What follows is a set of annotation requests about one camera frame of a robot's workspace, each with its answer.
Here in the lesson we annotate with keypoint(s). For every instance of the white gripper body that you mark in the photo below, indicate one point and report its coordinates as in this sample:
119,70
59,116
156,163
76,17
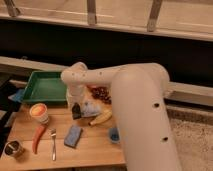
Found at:
75,94

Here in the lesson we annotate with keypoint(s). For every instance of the blue sponge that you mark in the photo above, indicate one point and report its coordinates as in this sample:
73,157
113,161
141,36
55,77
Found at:
73,136

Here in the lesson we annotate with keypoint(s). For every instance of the blue cloth at table edge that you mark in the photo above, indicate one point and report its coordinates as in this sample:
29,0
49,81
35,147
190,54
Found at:
17,97

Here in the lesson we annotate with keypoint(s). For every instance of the bunch of dark grapes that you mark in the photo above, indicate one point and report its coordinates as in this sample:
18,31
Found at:
101,93

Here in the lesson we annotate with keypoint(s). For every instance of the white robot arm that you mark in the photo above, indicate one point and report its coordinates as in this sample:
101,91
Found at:
137,93

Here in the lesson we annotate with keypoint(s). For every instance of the dark brown eraser block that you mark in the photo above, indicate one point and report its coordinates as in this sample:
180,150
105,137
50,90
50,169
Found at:
76,111

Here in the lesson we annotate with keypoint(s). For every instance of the orange paper cup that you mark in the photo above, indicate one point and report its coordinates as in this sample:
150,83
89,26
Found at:
39,113

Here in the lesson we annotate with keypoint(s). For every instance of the crumpled blue cloth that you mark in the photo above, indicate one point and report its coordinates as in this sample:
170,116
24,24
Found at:
92,109

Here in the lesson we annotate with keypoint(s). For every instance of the small metal can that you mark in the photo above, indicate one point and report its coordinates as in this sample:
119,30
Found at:
13,149

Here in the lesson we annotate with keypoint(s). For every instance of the orange toy carrot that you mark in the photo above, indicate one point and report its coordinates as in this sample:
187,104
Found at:
36,138

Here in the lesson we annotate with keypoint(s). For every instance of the small blue cup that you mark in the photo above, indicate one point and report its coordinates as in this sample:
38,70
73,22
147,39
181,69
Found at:
114,135

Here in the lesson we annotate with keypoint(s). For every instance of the yellow toy banana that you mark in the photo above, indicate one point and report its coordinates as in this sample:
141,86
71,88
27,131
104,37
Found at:
103,117

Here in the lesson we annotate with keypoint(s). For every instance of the green plastic tray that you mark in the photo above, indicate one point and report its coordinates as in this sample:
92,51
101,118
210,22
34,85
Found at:
45,87

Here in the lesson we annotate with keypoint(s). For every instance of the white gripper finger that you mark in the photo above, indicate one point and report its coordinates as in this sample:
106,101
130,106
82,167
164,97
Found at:
70,106
82,107

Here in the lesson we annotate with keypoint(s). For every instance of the silver fork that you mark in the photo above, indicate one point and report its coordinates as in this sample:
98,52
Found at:
53,136

